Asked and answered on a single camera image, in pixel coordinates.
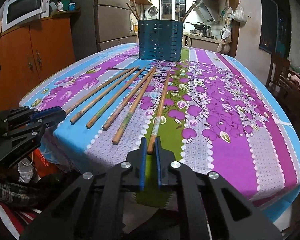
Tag wooden chopstick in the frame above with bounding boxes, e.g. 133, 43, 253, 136
65, 66, 136, 115
86, 67, 146, 129
70, 65, 140, 125
133, 0, 140, 21
112, 67, 156, 145
126, 3, 140, 21
181, 3, 196, 22
102, 67, 156, 131
147, 70, 171, 154

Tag kitchen window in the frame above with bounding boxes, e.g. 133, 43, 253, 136
159, 0, 186, 21

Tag orange wooden cabinet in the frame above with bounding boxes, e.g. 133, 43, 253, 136
0, 10, 81, 111

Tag floral striped tablecloth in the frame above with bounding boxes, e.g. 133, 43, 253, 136
20, 44, 300, 220

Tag white microwave oven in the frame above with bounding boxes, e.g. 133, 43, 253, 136
1, 0, 49, 32

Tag blue lidded jar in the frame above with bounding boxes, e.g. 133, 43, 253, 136
68, 2, 76, 11

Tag grey refrigerator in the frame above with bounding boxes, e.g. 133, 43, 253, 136
72, 0, 133, 60

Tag dark wooden side table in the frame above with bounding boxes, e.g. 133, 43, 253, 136
279, 75, 300, 138

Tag blue perforated utensil holder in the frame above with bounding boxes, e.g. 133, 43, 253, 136
138, 20, 183, 62

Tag wooden chair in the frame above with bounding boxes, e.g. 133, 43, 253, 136
265, 53, 290, 89

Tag steel kettle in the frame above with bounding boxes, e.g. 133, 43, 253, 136
203, 25, 212, 38

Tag white plastic bag hanging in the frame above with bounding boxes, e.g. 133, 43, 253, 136
233, 3, 247, 23

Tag range hood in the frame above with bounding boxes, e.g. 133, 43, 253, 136
195, 0, 219, 23

